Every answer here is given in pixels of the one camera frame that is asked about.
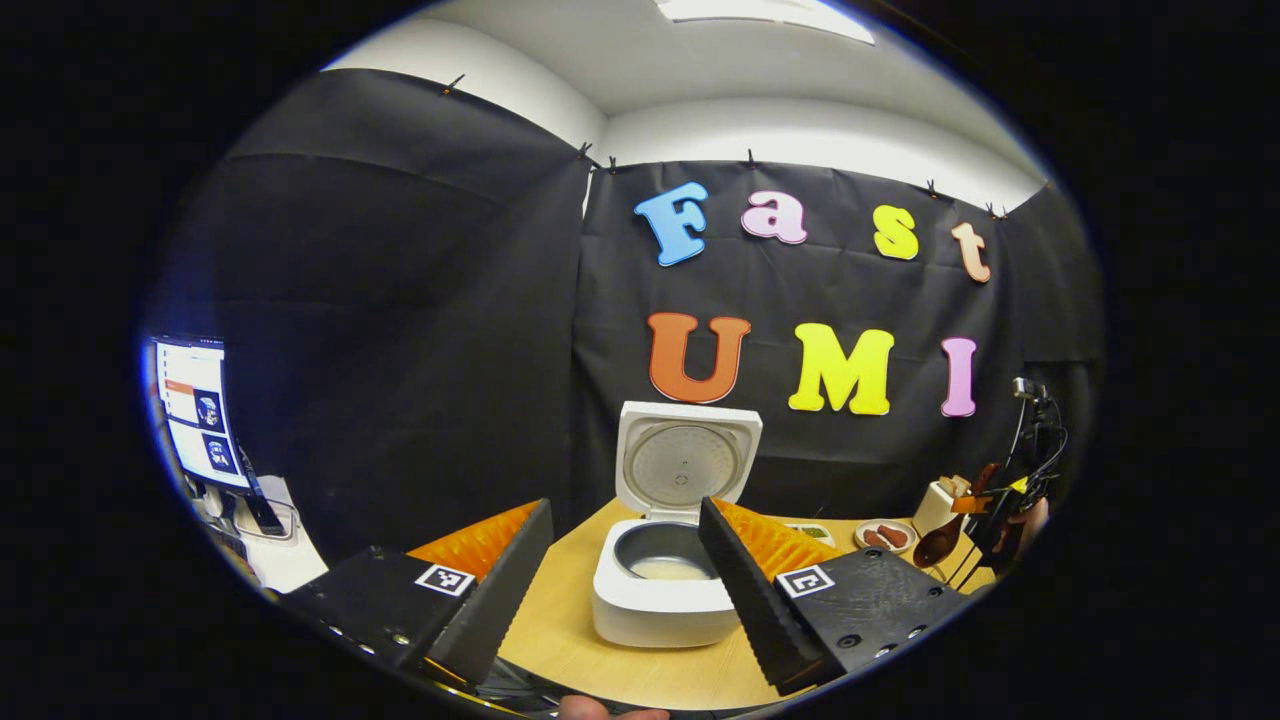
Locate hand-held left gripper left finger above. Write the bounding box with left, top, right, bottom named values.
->
left=280, top=498, right=556, bottom=691

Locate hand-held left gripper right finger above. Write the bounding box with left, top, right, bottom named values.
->
left=697, top=496, right=971, bottom=698

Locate brown wooden spoon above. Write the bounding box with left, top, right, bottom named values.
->
left=913, top=463, right=1001, bottom=569

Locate white rice cooker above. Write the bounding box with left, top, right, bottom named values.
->
left=593, top=401, right=763, bottom=649

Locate white toaster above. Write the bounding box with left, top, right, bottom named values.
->
left=912, top=480, right=966, bottom=536

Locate white round plate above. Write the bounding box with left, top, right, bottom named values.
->
left=855, top=519, right=916, bottom=553

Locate white side desk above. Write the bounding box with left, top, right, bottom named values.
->
left=185, top=470, right=331, bottom=593

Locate black smartphone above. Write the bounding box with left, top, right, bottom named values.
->
left=238, top=450, right=288, bottom=538

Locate computer monitor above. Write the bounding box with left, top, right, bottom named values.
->
left=150, top=335, right=256, bottom=493

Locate long ceiling light panel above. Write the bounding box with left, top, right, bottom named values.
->
left=655, top=0, right=876, bottom=46

